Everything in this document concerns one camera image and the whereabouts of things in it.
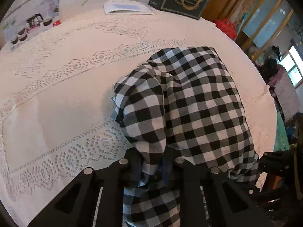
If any black white checkered garment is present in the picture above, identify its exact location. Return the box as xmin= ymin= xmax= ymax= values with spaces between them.
xmin=112 ymin=46 xmax=259 ymax=226

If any green cloth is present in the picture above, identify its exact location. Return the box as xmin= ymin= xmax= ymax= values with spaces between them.
xmin=274 ymin=111 xmax=290 ymax=152

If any white lace tablecloth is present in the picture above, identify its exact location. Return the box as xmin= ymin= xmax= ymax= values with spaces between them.
xmin=1 ymin=9 xmax=277 ymax=226

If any red mesh bag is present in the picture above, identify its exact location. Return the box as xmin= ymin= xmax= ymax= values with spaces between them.
xmin=214 ymin=19 xmax=237 ymax=40

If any cookware product box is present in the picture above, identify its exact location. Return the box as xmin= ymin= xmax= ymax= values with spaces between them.
xmin=1 ymin=0 xmax=61 ymax=51

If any white paper booklet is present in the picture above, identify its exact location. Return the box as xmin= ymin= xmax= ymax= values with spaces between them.
xmin=103 ymin=0 xmax=154 ymax=15

